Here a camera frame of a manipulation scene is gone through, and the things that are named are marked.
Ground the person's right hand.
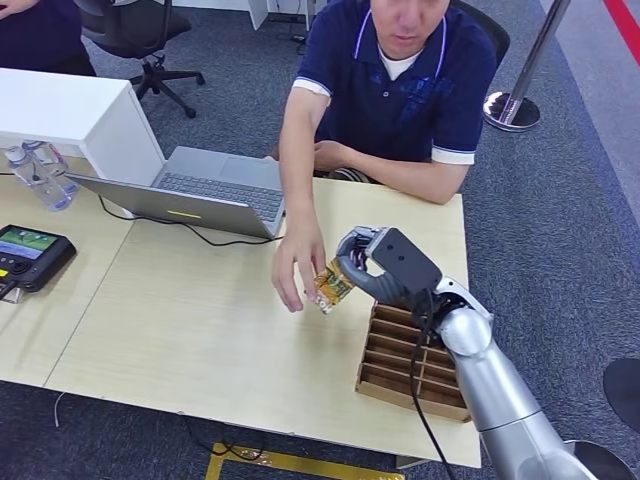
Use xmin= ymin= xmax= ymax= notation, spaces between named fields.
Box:
xmin=270 ymin=210 xmax=328 ymax=315

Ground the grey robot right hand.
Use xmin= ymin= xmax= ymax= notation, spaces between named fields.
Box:
xmin=335 ymin=226 xmax=417 ymax=311

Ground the person's left hand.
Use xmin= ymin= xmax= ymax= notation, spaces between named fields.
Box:
xmin=313 ymin=140 xmax=347 ymax=176

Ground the orange printed card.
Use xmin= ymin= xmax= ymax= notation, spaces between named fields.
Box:
xmin=313 ymin=257 xmax=355 ymax=317

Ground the wooden slotted card holder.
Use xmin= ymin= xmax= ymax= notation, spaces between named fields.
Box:
xmin=354 ymin=300 xmax=474 ymax=425

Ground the person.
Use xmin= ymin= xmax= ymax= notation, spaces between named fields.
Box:
xmin=0 ymin=0 xmax=97 ymax=78
xmin=269 ymin=0 xmax=498 ymax=315

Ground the grey open laptop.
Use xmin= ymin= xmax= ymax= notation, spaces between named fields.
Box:
xmin=66 ymin=145 xmax=287 ymax=242

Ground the black office chair backrest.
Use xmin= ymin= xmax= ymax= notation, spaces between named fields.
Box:
xmin=448 ymin=0 xmax=512 ymax=72

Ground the black wheeled office chair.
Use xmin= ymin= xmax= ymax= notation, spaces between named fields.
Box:
xmin=72 ymin=0 xmax=207 ymax=121

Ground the white cabinet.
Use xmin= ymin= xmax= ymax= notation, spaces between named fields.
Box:
xmin=0 ymin=67 xmax=167 ymax=221

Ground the clear plastic water bottle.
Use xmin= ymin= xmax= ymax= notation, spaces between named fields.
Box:
xmin=5 ymin=145 xmax=71 ymax=214
xmin=29 ymin=140 xmax=81 ymax=197

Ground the chrome round base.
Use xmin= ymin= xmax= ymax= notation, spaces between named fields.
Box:
xmin=562 ymin=439 xmax=637 ymax=480

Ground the black round base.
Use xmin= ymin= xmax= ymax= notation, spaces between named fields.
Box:
xmin=602 ymin=357 xmax=640 ymax=437

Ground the black handheld controller with screen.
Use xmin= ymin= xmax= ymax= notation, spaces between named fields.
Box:
xmin=0 ymin=223 xmax=78 ymax=295

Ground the dark wrist camera box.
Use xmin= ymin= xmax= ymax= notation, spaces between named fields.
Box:
xmin=366 ymin=226 xmax=444 ymax=297

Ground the black laptop cable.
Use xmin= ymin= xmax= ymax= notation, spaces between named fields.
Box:
xmin=97 ymin=194 xmax=284 ymax=249

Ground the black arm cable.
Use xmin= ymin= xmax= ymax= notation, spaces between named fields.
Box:
xmin=408 ymin=287 xmax=457 ymax=480

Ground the yellow floor tape frame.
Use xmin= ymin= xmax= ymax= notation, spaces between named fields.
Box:
xmin=204 ymin=442 xmax=407 ymax=480

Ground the black cable under desk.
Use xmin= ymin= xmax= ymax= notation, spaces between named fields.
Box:
xmin=183 ymin=415 xmax=266 ymax=464

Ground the chrome stanchion post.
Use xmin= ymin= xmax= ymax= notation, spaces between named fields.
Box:
xmin=480 ymin=0 xmax=573 ymax=134

